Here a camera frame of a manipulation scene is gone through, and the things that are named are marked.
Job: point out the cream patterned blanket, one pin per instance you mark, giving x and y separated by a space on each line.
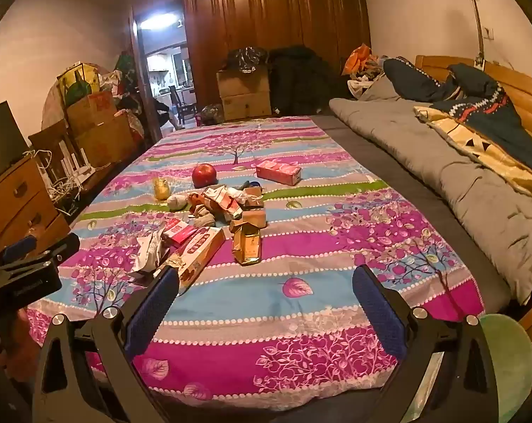
468 136

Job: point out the long red white box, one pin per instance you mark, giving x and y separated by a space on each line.
200 251

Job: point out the dark grey mattress sheet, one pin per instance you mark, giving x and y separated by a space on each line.
402 172

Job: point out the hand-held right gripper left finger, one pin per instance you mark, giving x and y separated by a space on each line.
153 308

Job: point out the red white packaging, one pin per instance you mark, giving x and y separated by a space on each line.
222 200

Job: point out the pink carton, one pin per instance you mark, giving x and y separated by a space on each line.
278 172

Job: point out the large cardboard box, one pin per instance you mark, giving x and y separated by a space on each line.
107 141

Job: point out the wooden dresser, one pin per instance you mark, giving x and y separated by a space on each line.
15 198

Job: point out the small brown box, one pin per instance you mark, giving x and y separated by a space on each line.
252 197
253 219

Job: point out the grey duvet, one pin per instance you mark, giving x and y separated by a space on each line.
424 141

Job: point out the black plastic bag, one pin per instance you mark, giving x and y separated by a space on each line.
246 58

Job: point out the white wrapper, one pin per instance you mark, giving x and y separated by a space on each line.
149 251

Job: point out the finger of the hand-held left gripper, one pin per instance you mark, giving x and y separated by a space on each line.
19 246
59 246

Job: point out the orange cloth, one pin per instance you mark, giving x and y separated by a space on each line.
357 58

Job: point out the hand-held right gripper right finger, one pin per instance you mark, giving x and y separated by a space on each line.
378 313

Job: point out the black monitor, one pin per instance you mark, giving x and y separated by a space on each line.
1 136

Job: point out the wooden headboard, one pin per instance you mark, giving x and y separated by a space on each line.
526 92

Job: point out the dark wooden chair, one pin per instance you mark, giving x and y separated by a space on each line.
184 108

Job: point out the brown wooden wardrobe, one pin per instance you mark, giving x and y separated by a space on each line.
266 13

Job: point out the black jacket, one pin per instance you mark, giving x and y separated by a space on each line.
301 79

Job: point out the green plastic bin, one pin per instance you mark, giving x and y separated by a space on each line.
508 361

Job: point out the metal desk lamp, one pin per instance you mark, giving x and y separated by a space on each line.
478 26

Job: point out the navy patterned blanket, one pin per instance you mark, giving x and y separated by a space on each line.
482 97

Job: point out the plain cardboard box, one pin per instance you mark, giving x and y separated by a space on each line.
244 83
247 106

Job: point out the red printed cardboard box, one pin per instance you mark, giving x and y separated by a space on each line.
92 112

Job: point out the green yellow bag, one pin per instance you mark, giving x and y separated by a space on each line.
76 83

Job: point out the floral printed bed sheet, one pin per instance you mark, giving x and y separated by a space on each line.
292 251

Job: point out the white wall socket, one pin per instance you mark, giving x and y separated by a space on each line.
489 33

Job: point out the small red box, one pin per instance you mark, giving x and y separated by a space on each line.
180 231

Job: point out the blue plastic piece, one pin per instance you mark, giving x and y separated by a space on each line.
250 184

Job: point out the red apple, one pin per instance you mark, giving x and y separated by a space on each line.
204 175

